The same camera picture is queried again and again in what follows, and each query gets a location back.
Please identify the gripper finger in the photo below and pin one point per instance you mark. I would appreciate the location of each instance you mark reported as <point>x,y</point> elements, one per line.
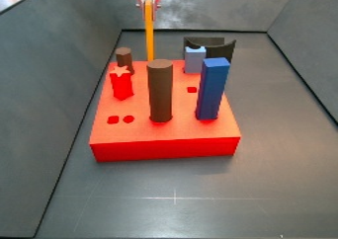
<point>157,6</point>
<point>141,5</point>

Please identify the yellow square-circle peg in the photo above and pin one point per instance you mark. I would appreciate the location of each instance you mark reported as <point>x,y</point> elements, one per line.
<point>150,37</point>

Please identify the dark blue square peg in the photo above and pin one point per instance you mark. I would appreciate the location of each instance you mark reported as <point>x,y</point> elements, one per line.
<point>211,87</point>

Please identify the red peg board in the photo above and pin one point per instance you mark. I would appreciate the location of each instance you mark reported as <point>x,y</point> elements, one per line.
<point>125,135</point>

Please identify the brown hexagonal peg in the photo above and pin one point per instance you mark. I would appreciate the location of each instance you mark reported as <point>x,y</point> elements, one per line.
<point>125,58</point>

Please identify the light blue notched peg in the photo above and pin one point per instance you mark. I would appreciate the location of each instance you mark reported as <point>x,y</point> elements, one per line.
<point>194,56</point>

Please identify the brown round cylinder peg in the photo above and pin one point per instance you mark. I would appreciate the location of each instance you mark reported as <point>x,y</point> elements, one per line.
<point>161,85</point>

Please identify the red star peg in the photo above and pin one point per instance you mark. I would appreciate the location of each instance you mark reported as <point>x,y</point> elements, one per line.
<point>121,82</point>

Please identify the black curved bracket stand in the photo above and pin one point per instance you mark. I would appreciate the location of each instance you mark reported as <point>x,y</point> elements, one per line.
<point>217,47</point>

